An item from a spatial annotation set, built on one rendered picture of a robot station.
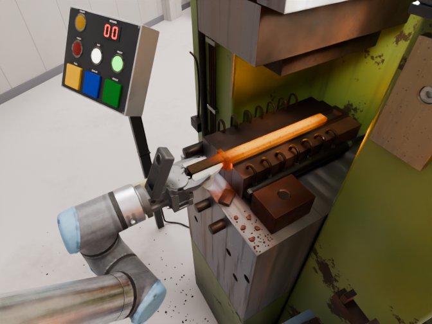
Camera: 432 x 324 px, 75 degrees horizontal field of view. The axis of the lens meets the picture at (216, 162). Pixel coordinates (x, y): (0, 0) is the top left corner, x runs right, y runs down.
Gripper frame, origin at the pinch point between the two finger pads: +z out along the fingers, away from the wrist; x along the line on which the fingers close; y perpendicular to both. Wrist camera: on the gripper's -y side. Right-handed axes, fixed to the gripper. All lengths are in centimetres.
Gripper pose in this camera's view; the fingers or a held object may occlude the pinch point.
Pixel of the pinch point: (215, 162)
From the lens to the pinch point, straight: 70.0
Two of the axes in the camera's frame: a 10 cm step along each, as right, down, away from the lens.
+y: 0.1, 7.1, 7.0
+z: 8.6, -3.6, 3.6
